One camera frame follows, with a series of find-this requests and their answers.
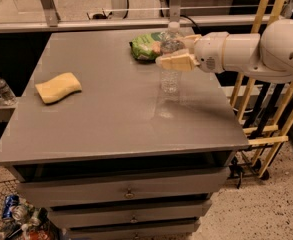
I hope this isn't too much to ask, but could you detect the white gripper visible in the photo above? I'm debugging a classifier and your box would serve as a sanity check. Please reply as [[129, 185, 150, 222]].
[[155, 32, 229, 74]]

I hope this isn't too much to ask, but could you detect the clear plastic water bottle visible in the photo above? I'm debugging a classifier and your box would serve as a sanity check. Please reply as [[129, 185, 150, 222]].
[[160, 22, 185, 94]]

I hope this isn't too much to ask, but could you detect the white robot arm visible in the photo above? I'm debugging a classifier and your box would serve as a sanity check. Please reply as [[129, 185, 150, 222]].
[[156, 19, 293, 84]]

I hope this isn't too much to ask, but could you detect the small water bottle on shelf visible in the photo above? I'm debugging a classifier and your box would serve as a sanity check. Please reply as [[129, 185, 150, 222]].
[[0, 77, 16, 105]]

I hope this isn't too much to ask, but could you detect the green snack bag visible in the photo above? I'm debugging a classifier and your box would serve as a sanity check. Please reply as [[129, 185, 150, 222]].
[[129, 32, 163, 61]]

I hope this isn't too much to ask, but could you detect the yellow sponge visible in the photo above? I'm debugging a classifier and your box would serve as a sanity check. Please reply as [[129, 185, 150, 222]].
[[35, 72, 82, 104]]

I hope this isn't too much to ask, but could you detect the grey drawer cabinet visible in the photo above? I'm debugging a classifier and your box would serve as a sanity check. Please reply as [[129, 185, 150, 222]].
[[0, 30, 247, 240]]

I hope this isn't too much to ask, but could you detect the blue soda can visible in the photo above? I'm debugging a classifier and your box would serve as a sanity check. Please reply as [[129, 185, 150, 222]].
[[2, 194, 19, 222]]

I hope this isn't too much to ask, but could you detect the silver can in basket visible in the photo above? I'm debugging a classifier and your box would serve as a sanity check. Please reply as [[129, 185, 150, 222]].
[[12, 204, 29, 221]]

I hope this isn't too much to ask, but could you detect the black power cable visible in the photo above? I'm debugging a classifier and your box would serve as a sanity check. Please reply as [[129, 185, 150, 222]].
[[180, 14, 204, 35]]

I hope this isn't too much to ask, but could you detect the wooden frame rack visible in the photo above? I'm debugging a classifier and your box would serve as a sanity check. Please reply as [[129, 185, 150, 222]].
[[230, 0, 293, 185]]

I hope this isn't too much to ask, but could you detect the metal railing frame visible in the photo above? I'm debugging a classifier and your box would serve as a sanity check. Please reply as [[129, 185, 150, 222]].
[[0, 0, 261, 33]]

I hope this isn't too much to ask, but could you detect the black wire basket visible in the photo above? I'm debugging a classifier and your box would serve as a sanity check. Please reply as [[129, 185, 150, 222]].
[[0, 180, 60, 240]]

